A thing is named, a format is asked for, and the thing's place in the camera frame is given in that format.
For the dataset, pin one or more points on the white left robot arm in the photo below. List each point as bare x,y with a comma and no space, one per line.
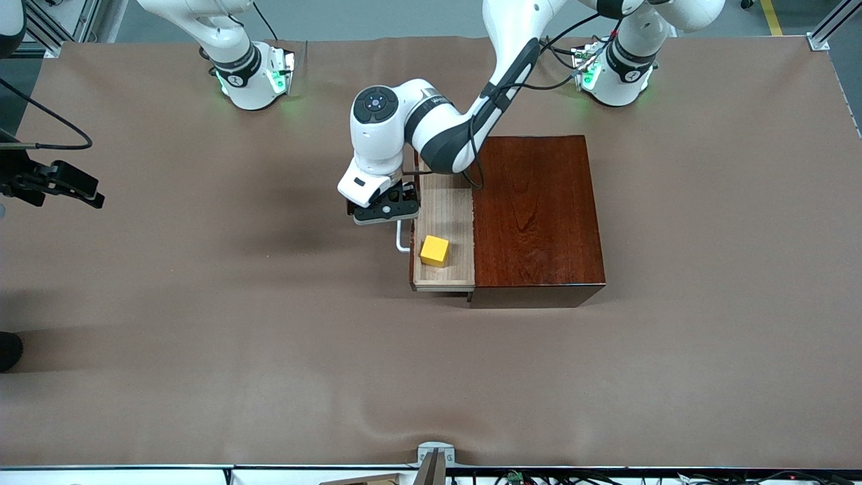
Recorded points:
438,121

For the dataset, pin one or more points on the brown table cover mat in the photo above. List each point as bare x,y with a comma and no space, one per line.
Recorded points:
202,377

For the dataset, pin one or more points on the grey metal bracket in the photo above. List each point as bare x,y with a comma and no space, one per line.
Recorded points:
436,450

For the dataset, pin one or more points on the dark red wooden cabinet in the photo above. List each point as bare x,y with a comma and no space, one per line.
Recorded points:
539,215

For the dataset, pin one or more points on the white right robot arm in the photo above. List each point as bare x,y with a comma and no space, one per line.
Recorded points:
236,60

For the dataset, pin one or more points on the black rounded object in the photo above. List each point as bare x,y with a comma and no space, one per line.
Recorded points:
8,351

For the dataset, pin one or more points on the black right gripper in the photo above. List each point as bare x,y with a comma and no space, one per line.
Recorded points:
15,176

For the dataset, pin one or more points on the aluminium frame structure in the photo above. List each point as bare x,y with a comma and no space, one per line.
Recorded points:
42,32

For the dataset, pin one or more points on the yellow block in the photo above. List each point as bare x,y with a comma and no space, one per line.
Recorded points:
434,250

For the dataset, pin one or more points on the tan cardboard piece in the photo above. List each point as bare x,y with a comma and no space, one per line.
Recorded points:
370,480

